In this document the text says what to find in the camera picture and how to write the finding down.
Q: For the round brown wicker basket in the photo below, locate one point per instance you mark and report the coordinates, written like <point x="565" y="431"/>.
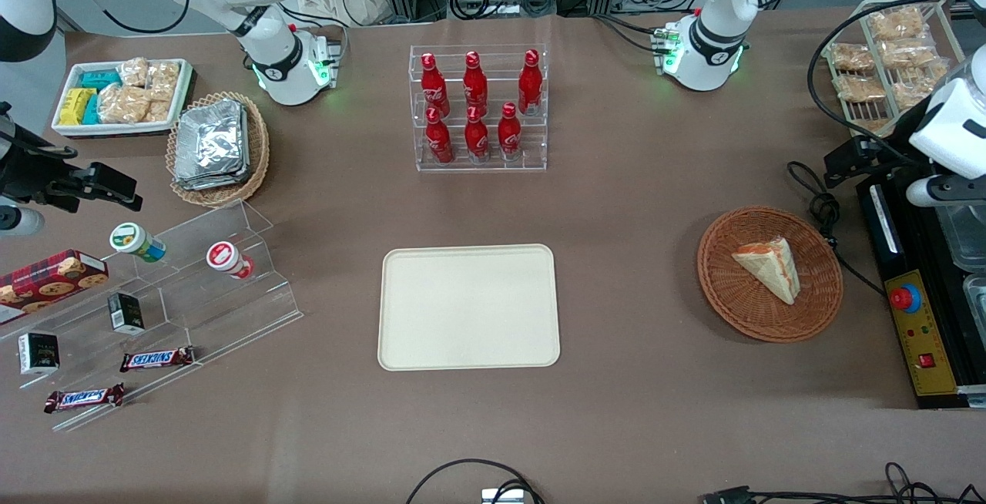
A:
<point x="739" y="304"/>

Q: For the green lid yogurt cup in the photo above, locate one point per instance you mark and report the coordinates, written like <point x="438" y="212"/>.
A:
<point x="132" y="240"/>

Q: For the yellow snack pack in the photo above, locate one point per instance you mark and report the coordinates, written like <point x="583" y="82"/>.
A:
<point x="75" y="107"/>

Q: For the clear acrylic bottle rack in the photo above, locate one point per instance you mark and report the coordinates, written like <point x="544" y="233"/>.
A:
<point x="531" y="142"/>

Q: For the clear bag brown snack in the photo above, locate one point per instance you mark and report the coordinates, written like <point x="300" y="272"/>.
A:
<point x="907" y="53"/>
<point x="897" y="24"/>
<point x="851" y="58"/>
<point x="859" y="89"/>
<point x="913" y="88"/>

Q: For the white rectangular snack tray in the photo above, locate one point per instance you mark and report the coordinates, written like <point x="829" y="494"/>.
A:
<point x="65" y="128"/>

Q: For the small silver device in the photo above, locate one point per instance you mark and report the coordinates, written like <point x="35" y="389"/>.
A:
<point x="502" y="497"/>

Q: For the clear acrylic stepped shelf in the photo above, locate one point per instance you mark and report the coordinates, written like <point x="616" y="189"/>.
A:
<point x="223" y="311"/>

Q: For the Snickers chocolate bar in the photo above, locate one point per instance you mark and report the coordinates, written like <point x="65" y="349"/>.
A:
<point x="85" y="398"/>
<point x="156" y="359"/>

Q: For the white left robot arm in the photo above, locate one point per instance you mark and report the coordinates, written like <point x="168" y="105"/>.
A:
<point x="716" y="26"/>

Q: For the clear plastic container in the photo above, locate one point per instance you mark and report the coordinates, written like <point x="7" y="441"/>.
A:
<point x="977" y="300"/>
<point x="967" y="238"/>

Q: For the clear bag rice crackers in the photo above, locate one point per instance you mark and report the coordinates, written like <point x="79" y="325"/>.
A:
<point x="123" y="105"/>
<point x="159" y="111"/>
<point x="134" y="72"/>
<point x="163" y="80"/>

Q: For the cream plastic serving tray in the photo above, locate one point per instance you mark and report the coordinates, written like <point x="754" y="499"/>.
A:
<point x="468" y="307"/>

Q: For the red lid yogurt cup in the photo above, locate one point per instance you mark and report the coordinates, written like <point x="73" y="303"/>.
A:
<point x="225" y="257"/>

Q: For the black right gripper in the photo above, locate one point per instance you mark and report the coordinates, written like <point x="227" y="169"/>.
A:
<point x="32" y="174"/>

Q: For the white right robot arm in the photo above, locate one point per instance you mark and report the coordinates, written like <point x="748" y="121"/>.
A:
<point x="269" y="65"/>

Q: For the red cola bottle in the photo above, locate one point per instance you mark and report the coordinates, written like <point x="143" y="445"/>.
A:
<point x="476" y="138"/>
<point x="434" y="88"/>
<point x="509" y="136"/>
<point x="439" y="142"/>
<point x="530" y="84"/>
<point x="475" y="84"/>

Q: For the red tartan cookie box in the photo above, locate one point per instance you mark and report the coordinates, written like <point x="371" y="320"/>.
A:
<point x="46" y="284"/>

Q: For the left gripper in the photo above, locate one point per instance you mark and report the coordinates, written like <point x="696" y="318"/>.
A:
<point x="887" y="151"/>

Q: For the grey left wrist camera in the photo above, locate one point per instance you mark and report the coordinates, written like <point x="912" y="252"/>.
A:
<point x="932" y="192"/>

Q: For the small black carton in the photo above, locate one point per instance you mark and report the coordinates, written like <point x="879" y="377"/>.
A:
<point x="125" y="313"/>
<point x="38" y="354"/>

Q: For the oval light wicker basket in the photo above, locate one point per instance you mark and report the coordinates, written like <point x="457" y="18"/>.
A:
<point x="258" y="149"/>

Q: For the teal snack pack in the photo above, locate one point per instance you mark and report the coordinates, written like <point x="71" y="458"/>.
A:
<point x="92" y="111"/>
<point x="102" y="78"/>

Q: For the black yellow control box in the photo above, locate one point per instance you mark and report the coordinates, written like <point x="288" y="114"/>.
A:
<point x="924" y="334"/>

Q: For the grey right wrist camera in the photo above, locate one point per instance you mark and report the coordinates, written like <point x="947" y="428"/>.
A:
<point x="19" y="221"/>

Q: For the triangular sandwich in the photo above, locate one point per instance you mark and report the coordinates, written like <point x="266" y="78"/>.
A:
<point x="770" y="267"/>

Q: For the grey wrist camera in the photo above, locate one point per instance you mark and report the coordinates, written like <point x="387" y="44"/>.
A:
<point x="19" y="221"/>
<point x="932" y="192"/>

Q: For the silver foil pack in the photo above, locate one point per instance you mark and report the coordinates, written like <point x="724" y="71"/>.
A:
<point x="223" y="183"/>
<point x="209" y="138"/>

